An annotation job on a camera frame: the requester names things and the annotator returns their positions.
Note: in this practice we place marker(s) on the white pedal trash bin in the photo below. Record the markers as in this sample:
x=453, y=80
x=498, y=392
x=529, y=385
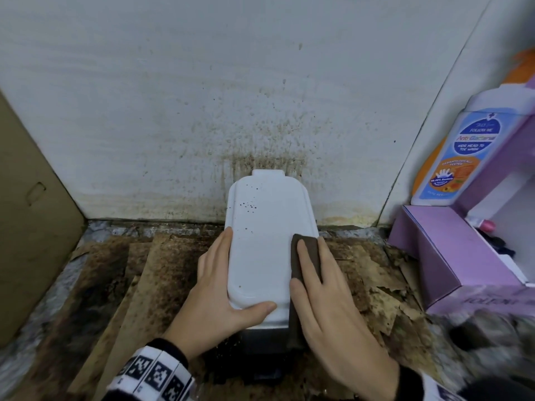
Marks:
x=259, y=254

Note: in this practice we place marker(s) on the person's right hand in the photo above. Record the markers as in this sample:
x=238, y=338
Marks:
x=338, y=329

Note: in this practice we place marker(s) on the purple display box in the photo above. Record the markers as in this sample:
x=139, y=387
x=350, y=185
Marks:
x=451, y=254

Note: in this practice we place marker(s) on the brown cleaning cloth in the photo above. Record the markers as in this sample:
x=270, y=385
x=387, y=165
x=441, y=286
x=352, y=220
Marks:
x=311, y=254

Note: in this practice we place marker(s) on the black left wristband white markers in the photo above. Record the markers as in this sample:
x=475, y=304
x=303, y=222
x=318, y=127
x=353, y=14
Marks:
x=154, y=373

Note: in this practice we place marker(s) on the person's left hand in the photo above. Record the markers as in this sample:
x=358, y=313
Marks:
x=209, y=304

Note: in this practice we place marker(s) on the tan cardboard panel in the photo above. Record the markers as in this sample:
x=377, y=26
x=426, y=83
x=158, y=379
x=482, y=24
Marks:
x=33, y=229

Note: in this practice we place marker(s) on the black item in box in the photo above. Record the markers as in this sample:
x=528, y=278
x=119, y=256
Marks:
x=497, y=244

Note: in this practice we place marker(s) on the stained brown cardboard floor sheet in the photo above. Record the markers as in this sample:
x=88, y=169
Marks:
x=138, y=296

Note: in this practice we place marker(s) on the black wristband white markers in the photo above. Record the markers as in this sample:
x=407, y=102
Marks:
x=154, y=373
x=418, y=388

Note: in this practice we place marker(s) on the person's right forearm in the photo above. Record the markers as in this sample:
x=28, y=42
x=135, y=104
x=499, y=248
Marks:
x=497, y=390

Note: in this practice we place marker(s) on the white bottle blue orange label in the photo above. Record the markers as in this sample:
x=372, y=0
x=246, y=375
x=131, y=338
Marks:
x=464, y=158

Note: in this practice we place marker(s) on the black right wristband white markers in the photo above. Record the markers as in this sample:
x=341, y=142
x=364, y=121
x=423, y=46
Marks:
x=418, y=388

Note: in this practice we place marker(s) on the small pink bottle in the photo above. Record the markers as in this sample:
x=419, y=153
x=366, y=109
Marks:
x=482, y=224

